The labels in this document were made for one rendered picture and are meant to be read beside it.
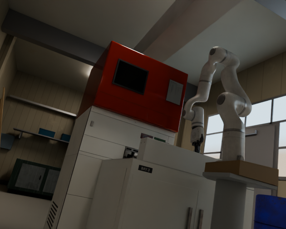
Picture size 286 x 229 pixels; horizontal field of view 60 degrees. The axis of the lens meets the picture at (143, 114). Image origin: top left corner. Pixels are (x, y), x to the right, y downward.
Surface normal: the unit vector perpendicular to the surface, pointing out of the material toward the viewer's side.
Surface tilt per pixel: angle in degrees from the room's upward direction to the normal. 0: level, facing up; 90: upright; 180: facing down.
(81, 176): 90
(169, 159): 90
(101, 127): 90
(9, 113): 90
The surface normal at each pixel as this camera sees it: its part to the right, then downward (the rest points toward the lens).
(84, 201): 0.42, -0.18
